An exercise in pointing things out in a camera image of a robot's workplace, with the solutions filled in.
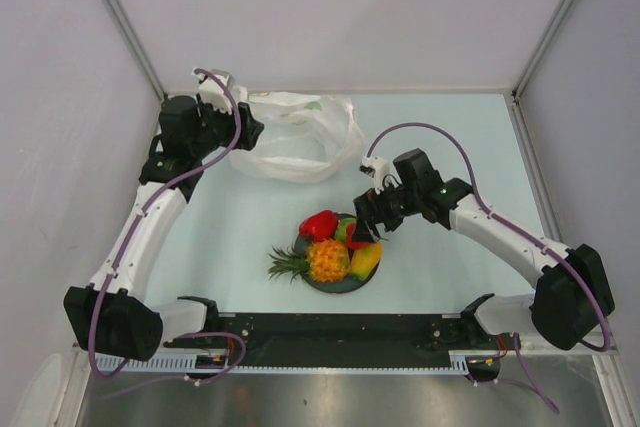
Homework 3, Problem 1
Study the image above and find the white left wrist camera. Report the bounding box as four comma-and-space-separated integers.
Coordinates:
192, 68, 235, 115

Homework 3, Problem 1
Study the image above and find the fake yellow green mango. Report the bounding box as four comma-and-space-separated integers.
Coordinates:
350, 242, 384, 281

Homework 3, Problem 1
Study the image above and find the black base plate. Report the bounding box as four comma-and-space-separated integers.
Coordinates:
165, 313, 513, 380

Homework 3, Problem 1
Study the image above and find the fake pineapple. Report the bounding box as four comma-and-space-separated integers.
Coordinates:
268, 239, 350, 283

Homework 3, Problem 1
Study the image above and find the blue ceramic plate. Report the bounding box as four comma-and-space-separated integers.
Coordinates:
293, 235, 380, 294

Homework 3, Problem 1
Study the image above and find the fake red pepper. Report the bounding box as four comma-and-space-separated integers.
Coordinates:
346, 222, 374, 251
298, 210, 339, 242

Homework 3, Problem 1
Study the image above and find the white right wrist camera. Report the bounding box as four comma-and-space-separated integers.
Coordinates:
359, 156, 391, 194

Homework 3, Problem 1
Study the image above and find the fake green apple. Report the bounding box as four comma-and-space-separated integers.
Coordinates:
334, 216, 356, 244

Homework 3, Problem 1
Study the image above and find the white slotted cable duct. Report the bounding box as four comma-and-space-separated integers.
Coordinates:
122, 353, 469, 376

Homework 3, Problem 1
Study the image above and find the white plastic bag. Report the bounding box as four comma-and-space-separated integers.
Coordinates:
229, 91, 365, 184

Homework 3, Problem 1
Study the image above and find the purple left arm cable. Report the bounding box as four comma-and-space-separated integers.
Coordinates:
87, 66, 249, 388

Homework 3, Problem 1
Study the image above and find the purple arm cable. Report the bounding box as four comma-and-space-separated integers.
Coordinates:
87, 66, 249, 388
366, 122, 614, 416

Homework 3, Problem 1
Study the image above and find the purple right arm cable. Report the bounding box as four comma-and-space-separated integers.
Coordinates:
366, 122, 614, 416

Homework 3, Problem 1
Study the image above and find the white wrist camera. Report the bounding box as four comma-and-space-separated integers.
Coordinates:
192, 68, 235, 115
359, 156, 391, 194

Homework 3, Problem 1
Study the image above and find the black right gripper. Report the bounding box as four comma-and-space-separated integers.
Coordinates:
351, 176, 420, 244

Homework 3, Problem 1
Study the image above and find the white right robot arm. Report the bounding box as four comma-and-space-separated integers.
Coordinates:
354, 149, 615, 350

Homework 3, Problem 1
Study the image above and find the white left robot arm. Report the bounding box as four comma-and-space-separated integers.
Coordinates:
63, 95, 264, 361

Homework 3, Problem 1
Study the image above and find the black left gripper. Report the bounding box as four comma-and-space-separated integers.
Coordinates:
189, 94, 262, 159

